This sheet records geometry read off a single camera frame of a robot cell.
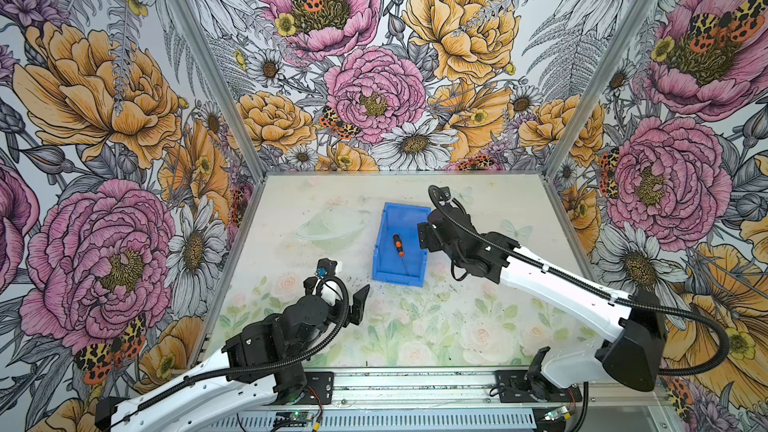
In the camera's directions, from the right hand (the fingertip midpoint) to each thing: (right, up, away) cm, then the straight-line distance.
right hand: (440, 231), depth 79 cm
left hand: (-23, -13, -7) cm, 27 cm away
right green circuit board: (+26, -42, -7) cm, 50 cm away
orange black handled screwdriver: (-10, -8, +20) cm, 24 cm away
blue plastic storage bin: (-14, -12, +18) cm, 26 cm away
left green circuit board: (-35, -42, -8) cm, 56 cm away
